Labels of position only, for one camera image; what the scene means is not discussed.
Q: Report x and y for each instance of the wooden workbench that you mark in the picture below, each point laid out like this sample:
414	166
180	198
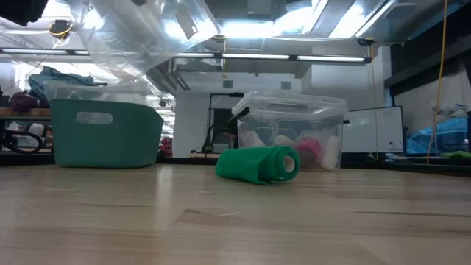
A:
25	112

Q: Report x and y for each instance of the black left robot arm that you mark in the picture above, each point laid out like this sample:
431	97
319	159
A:
22	9

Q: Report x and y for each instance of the blue plastic tub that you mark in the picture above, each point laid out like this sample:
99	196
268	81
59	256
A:
438	136

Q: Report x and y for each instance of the white board panel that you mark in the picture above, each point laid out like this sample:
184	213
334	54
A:
371	129

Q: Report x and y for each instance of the teal plastic bin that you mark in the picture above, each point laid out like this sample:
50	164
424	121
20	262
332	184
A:
106	143

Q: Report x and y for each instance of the red bandage roll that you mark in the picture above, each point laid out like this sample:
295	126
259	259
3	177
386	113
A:
310	147

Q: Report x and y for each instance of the clear plastic zip bag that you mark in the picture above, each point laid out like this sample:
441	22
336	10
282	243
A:
140	37

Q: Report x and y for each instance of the white bandage roll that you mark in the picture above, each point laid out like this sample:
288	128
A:
331	152
284	140
255	139

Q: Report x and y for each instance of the green elastic bandage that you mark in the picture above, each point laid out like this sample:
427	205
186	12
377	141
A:
254	163

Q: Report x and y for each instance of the black background robot frame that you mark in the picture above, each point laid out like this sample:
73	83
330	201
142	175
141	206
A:
217	141

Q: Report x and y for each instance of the clear plastic lidded box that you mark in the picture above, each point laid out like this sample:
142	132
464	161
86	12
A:
294	106

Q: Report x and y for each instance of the teal cloth heap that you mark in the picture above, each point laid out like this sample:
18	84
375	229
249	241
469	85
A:
48	79

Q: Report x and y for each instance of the long ceiling light strip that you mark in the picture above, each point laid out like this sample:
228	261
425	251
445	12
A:
294	57

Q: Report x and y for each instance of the dark maroon bag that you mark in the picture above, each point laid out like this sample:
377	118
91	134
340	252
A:
23	101

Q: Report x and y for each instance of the clear plastic bags bundle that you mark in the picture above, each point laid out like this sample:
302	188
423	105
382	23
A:
73	91

